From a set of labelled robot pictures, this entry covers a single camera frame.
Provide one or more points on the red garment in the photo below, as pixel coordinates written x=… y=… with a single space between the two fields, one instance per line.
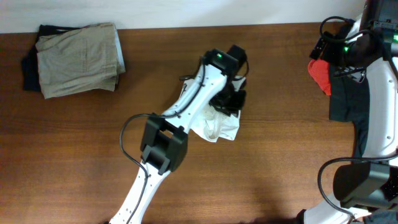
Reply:
x=319 y=71

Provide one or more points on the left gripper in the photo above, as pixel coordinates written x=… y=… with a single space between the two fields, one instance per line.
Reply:
x=231 y=102

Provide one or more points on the black garment in pile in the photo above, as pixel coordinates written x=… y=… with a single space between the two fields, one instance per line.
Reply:
x=349 y=102

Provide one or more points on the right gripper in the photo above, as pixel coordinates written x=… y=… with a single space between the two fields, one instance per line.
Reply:
x=329 y=53

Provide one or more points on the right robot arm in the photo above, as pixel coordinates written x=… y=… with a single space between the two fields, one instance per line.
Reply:
x=362 y=70

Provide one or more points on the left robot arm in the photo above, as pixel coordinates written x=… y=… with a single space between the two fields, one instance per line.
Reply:
x=164 y=144

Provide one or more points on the folded khaki trousers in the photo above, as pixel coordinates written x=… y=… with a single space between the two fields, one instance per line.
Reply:
x=79 y=60

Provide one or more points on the folded light blue garment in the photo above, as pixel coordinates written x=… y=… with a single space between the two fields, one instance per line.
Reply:
x=121 y=66

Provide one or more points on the white robot print t-shirt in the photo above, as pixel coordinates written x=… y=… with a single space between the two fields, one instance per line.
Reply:
x=195 y=113

